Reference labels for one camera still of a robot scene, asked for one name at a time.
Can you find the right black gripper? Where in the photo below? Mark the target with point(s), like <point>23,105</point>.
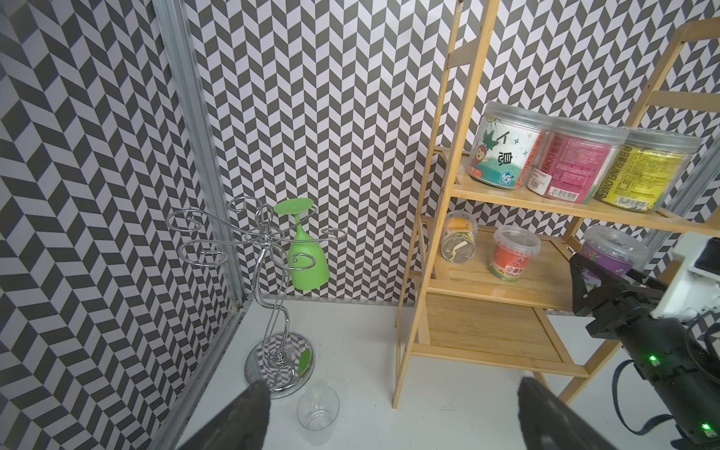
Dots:
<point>613,303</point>

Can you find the small clear tub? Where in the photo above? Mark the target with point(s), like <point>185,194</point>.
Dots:
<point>458,243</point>
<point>514,248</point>
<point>614,250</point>

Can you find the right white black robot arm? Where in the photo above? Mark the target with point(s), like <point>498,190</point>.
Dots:
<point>663,351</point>

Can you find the chrome wire glass rack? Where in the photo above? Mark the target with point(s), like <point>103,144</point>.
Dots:
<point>283,359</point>

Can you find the flower seed jar pink label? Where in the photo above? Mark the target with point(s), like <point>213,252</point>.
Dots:
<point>575,156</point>

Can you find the carrot seed jar red label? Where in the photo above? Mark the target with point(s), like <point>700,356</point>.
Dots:
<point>507,141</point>

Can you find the clear glass cup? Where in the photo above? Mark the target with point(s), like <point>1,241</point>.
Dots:
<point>318,409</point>

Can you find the yellow label seed jar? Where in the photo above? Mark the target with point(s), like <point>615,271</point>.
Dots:
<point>645,169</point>

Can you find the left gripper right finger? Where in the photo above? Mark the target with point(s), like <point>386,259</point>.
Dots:
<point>547,423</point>

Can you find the bamboo three-tier shelf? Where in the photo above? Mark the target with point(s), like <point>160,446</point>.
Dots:
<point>493,310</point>

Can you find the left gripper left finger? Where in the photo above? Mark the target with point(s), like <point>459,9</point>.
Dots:
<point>242,424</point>

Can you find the green plastic goblet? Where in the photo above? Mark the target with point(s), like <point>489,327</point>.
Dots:
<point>309,267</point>

